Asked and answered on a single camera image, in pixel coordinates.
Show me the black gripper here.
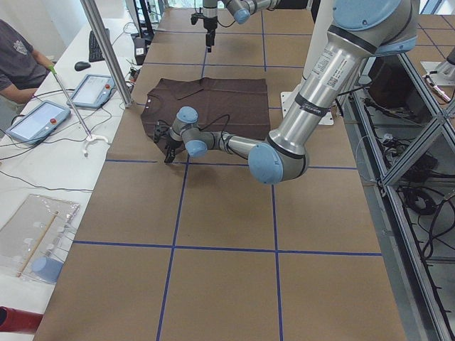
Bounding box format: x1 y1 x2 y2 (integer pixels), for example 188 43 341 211
164 139 183 163
203 16 218 53

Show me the dark brown t-shirt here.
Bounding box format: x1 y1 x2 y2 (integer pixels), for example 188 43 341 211
141 77 271 140

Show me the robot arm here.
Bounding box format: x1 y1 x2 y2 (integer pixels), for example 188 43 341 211
191 0 280 53
165 1 419 184

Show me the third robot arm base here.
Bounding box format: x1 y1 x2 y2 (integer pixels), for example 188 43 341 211
421 49 454 86

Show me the black power adapter box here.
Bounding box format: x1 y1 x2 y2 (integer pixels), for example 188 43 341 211
133 37 147 65

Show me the white plastic hook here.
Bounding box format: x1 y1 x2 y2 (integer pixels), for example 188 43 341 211
82 134 110 158

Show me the far blue teach pendant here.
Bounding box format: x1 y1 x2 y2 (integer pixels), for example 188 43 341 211
70 74 115 109

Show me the blue teach pendant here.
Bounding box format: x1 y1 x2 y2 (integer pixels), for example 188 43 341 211
6 101 70 145
70 74 115 109

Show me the metal reacher stick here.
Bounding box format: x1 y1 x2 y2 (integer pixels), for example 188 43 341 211
48 65 92 140

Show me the black keyboard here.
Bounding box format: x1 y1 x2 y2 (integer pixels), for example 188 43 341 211
88 31 104 63

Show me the wooden stick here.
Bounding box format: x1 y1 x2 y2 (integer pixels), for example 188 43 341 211
16 211 59 278

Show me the black computer mouse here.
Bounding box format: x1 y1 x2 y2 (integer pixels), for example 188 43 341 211
74 61 91 72

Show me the near blue teach pendant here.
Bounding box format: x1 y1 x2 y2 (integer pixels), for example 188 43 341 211
6 101 70 145

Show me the clear plastic sheet tray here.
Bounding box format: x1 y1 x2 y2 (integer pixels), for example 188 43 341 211
1 195 80 284

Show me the blue plastic cap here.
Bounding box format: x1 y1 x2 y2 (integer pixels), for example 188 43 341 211
31 256 63 283

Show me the person in grey shirt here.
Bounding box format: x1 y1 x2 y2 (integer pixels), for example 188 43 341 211
1 20 54 104

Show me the red cylinder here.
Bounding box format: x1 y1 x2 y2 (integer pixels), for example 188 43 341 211
1 306 43 335

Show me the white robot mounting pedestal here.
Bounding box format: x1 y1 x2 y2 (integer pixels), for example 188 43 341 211
281 0 334 117

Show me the aluminium frame post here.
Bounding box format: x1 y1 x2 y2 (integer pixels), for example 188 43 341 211
80 0 133 108

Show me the aluminium side frame rail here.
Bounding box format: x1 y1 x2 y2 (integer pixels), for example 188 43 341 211
337 54 454 340

